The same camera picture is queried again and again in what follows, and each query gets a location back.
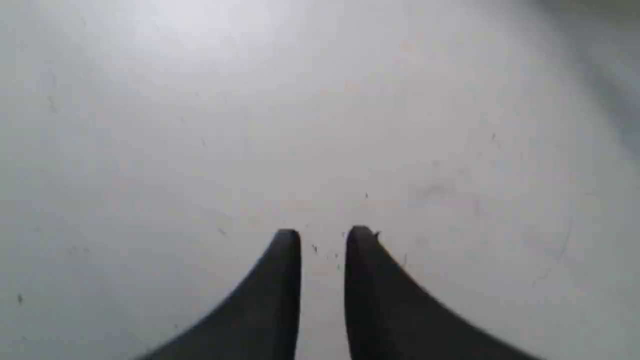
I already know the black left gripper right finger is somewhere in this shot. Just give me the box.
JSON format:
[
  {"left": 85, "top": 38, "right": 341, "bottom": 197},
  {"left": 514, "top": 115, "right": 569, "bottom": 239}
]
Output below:
[{"left": 344, "top": 225, "right": 534, "bottom": 360}]

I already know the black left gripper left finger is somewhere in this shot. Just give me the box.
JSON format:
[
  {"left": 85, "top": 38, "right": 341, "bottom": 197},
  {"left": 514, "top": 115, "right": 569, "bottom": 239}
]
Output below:
[{"left": 142, "top": 228, "right": 302, "bottom": 360}]

